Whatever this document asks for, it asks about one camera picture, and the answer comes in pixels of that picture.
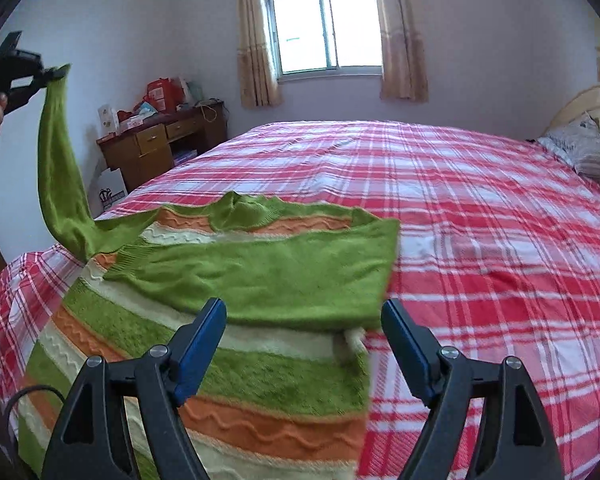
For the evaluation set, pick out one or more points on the small white box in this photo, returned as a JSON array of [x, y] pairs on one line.
[[107, 120]]

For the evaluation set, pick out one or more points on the white cardboard box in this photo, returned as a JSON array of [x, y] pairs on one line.
[[109, 191]]

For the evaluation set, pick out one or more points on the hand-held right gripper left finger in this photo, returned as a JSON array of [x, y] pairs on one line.
[[200, 352]]

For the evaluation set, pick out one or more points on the red gift box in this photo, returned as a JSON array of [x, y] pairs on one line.
[[164, 94]]

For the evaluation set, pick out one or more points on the beige patterned curtain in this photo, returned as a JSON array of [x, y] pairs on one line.
[[402, 40], [255, 45]]

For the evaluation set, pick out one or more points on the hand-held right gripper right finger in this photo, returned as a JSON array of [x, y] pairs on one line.
[[406, 347]]

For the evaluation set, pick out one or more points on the window with sliding panes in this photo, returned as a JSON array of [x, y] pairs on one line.
[[325, 25]]

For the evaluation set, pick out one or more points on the red plaid bed sheet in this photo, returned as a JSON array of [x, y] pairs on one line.
[[480, 240]]

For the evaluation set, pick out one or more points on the brown wooden desk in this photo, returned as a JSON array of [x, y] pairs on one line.
[[152, 142]]

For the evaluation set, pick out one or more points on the cream wooden headboard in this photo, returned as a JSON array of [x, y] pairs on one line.
[[587, 100]]

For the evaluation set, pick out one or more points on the white plastic bag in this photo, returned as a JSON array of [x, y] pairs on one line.
[[194, 91]]

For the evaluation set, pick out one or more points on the green striped knit sweater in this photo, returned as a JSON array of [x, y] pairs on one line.
[[260, 280]]

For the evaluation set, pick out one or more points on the grey striped pillow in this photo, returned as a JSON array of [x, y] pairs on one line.
[[582, 145]]

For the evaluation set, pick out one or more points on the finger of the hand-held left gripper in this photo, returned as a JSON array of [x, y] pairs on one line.
[[54, 73]]

